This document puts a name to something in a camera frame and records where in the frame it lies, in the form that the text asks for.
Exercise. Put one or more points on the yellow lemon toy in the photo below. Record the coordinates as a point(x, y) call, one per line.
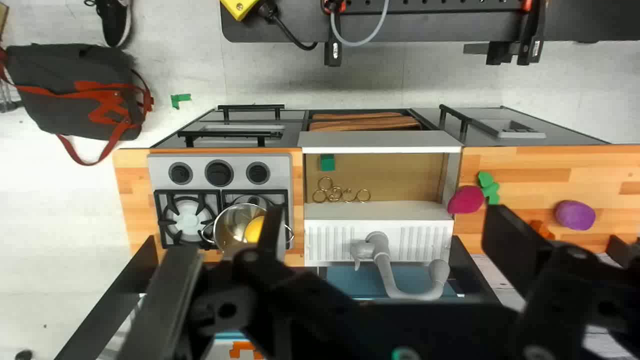
point(253, 231)

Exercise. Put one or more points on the purple toy eggplant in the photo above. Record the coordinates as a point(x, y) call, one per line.
point(574, 215)

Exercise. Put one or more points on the grey toy stove top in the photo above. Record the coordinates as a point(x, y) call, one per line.
point(193, 188)

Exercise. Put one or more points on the wooden toy kitchen counter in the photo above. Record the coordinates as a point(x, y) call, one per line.
point(532, 181)

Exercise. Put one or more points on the small green block in sink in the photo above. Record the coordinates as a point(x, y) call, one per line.
point(326, 163)

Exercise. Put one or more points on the magenta toy vegetable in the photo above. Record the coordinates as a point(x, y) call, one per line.
point(466, 200)

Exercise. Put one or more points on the dark bag with orange straps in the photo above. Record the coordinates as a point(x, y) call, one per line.
point(88, 96)

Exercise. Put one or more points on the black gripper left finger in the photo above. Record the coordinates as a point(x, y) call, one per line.
point(285, 312)

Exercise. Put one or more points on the white toy sink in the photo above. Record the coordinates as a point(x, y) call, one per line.
point(390, 181)

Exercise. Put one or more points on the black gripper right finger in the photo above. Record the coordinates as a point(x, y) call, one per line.
point(567, 291)

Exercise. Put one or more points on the grey toy faucet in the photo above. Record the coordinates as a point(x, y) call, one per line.
point(375, 249)

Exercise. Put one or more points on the green toy leaf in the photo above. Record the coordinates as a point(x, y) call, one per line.
point(490, 188)

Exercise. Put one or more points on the steel pot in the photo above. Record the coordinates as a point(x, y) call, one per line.
point(230, 223)

